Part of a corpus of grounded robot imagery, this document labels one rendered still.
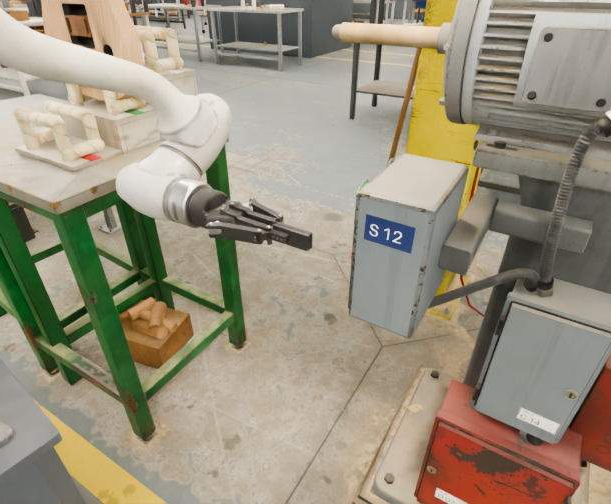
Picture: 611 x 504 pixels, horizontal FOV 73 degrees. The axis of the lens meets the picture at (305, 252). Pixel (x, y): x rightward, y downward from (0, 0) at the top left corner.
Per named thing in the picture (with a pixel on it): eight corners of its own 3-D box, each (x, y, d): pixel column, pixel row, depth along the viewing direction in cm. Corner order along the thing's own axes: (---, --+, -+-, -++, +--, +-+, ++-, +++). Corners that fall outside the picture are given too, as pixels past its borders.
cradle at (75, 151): (108, 149, 112) (105, 137, 110) (69, 162, 104) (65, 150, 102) (100, 147, 114) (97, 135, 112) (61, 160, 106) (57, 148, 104)
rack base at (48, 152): (124, 153, 114) (123, 149, 113) (73, 172, 103) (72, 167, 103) (64, 137, 126) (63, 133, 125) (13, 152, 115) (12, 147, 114)
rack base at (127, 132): (169, 137, 125) (163, 106, 120) (123, 154, 114) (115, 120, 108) (110, 124, 137) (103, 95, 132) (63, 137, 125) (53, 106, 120)
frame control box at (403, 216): (531, 319, 69) (590, 172, 54) (509, 416, 53) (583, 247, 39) (391, 273, 79) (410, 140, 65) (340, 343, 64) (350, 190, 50)
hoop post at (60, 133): (78, 159, 107) (67, 122, 102) (67, 163, 105) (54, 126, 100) (71, 157, 109) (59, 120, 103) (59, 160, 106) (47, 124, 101)
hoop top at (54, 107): (98, 121, 109) (95, 108, 107) (87, 124, 106) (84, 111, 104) (54, 110, 118) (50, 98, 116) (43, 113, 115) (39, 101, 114)
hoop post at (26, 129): (42, 147, 115) (29, 112, 110) (30, 150, 112) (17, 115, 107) (35, 145, 116) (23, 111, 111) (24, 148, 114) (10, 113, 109)
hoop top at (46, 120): (69, 129, 103) (64, 115, 101) (57, 132, 101) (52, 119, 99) (25, 117, 112) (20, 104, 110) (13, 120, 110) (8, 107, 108)
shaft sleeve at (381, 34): (436, 43, 67) (439, 52, 70) (442, 23, 67) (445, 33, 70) (337, 36, 75) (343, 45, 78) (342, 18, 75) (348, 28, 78)
